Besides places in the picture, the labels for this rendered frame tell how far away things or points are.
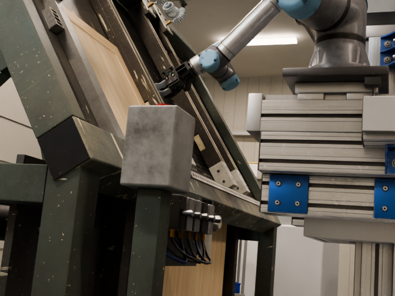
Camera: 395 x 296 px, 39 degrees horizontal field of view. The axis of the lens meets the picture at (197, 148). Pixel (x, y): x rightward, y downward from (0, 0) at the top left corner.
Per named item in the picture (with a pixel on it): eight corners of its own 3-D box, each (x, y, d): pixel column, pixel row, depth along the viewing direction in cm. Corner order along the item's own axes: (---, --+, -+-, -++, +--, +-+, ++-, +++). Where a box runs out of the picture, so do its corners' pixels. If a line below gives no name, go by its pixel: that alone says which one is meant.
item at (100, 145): (52, 183, 126) (91, 158, 124) (34, 138, 130) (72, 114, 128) (265, 234, 330) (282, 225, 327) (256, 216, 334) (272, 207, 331)
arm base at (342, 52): (373, 91, 134) (374, 51, 136) (371, 70, 120) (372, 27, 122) (310, 91, 139) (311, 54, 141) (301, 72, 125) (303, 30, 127)
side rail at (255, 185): (253, 215, 326) (269, 205, 324) (174, 66, 363) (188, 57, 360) (256, 216, 333) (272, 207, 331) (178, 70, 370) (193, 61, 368)
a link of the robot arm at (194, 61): (201, 57, 222) (210, 74, 220) (192, 64, 223) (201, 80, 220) (195, 51, 215) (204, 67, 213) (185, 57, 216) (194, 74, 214)
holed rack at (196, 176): (171, 169, 177) (172, 168, 177) (167, 161, 178) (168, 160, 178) (275, 214, 330) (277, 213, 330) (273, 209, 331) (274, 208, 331)
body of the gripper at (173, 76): (158, 73, 217) (184, 56, 215) (167, 79, 225) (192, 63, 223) (167, 88, 215) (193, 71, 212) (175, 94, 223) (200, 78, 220)
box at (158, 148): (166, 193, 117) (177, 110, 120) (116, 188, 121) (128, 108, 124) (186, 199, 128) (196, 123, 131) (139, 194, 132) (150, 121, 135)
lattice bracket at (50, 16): (49, 29, 162) (57, 23, 161) (40, 11, 164) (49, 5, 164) (56, 34, 166) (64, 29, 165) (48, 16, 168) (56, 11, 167)
